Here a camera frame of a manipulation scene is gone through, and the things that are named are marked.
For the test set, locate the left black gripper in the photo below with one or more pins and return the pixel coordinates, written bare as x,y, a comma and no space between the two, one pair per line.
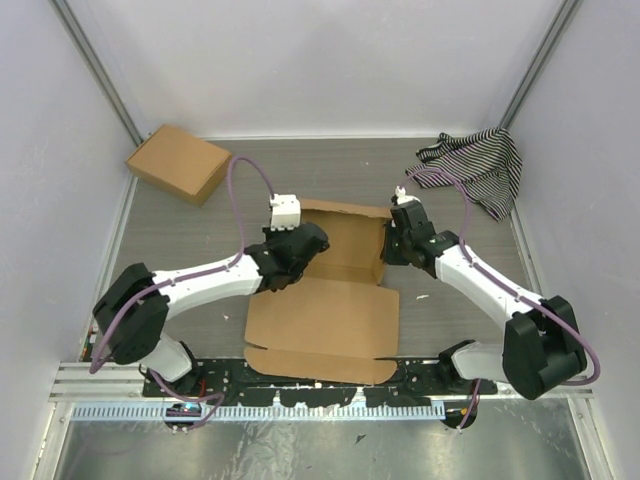
270,235

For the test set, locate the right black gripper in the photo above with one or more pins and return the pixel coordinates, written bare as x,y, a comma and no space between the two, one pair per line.
390,255

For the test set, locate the brown cardboard box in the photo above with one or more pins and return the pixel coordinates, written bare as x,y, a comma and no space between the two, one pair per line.
337,323
181,164

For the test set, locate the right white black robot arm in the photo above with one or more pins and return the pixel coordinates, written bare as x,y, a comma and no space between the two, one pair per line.
539,350

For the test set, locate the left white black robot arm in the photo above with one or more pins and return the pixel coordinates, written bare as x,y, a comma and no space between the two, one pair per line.
132,313

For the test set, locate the folded brown cardboard box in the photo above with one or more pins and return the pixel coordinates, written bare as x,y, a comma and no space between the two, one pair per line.
181,164

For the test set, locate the striped black white cloth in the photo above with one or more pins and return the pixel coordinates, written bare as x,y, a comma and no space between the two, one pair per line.
486,163

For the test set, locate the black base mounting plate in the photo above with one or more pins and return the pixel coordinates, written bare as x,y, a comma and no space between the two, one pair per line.
414,383

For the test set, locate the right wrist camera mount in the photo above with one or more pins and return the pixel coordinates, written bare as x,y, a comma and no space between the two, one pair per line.
401,197

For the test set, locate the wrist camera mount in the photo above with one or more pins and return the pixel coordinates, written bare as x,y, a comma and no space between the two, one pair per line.
401,197
285,212

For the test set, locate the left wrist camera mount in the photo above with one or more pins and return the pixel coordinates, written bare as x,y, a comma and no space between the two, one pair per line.
285,212

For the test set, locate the slotted grey cable duct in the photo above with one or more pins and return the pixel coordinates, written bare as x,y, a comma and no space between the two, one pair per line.
191,412

